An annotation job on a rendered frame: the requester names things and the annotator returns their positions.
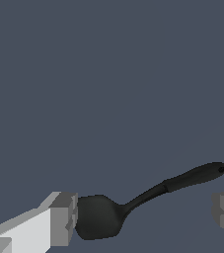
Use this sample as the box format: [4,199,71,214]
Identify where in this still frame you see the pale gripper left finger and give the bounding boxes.
[0,191,79,253]

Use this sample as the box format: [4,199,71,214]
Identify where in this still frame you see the black spatula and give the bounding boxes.
[75,161,224,241]

